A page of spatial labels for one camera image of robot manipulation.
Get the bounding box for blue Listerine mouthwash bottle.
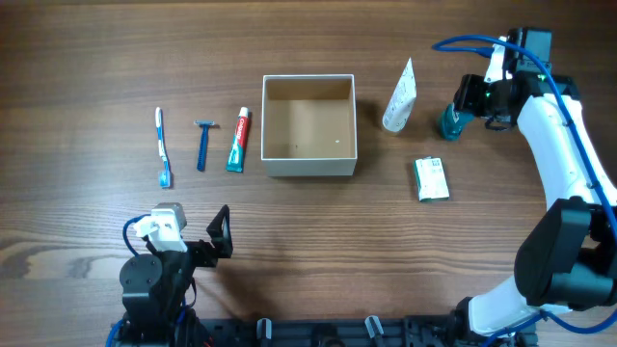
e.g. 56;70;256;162
437;103;474;141

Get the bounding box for white lotion tube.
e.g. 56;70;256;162
382;59;417;133

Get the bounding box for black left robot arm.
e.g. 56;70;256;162
105;202;233;347

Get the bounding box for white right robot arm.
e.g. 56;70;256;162
445;72;616;341

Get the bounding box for Colgate toothpaste tube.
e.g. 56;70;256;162
226;107;251;173

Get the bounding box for blue white toothbrush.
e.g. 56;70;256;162
154;107;172;189

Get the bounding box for blue disposable razor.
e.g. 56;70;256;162
194;120;216;172

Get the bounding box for green white soap packet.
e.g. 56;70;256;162
414;157;450;202

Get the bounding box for white cardboard box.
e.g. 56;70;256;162
260;74;358;177

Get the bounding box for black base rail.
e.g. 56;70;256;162
192;315;539;347

